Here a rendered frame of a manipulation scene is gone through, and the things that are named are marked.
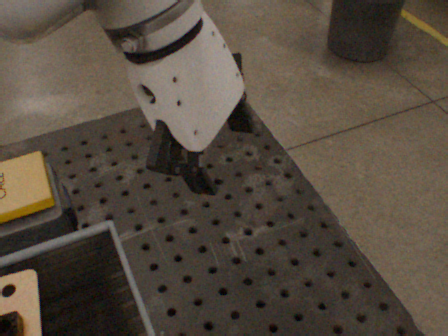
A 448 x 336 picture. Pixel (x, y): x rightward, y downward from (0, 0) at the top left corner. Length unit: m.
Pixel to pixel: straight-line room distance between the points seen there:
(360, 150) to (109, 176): 1.40
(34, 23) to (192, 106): 0.17
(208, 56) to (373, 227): 1.52
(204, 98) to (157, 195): 0.57
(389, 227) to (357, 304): 1.06
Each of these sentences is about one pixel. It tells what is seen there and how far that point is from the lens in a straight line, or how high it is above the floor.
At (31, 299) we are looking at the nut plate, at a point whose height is 1.16.
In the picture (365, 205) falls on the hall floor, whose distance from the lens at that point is 1.90.
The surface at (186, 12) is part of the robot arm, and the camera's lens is 0.35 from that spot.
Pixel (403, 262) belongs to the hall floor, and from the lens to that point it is 1.79.
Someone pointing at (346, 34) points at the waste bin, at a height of 0.17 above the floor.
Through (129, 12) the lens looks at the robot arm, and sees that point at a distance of 0.34.
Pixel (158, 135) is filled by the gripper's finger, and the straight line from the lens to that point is 0.39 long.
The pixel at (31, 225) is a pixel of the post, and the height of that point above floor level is 1.14.
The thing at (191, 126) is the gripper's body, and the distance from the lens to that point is 0.38.
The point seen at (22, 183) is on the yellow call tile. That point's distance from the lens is 0.38.
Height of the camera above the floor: 1.42
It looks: 47 degrees down
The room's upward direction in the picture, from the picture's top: straight up
